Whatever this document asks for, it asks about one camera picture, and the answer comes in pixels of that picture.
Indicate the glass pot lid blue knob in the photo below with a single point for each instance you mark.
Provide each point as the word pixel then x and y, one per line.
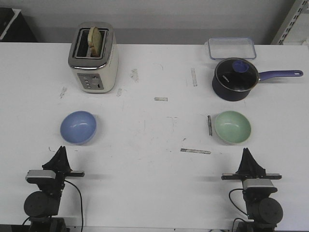
pixel 236 74

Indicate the green bowl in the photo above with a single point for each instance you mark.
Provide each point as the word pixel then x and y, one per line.
pixel 232 127

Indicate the clear plastic food container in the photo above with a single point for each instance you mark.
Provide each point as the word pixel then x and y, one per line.
pixel 230 47

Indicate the cream and chrome toaster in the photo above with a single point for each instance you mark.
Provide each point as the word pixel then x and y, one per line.
pixel 94 74

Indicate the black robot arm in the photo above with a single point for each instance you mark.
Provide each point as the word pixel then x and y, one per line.
pixel 263 212
pixel 42 206

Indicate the blue bowl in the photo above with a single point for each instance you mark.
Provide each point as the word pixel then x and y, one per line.
pixel 78 128

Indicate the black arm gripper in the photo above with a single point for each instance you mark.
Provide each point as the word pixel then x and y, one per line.
pixel 248 163
pixel 54 163

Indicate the white slotted shelf upright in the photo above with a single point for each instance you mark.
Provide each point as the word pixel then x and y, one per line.
pixel 286 26

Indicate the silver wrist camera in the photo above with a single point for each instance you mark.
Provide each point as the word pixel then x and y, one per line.
pixel 259 185
pixel 40 176

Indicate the bread slice in toaster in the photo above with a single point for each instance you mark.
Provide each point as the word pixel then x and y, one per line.
pixel 94 41

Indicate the dark blue saucepan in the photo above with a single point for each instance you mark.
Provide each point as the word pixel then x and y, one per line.
pixel 234 96

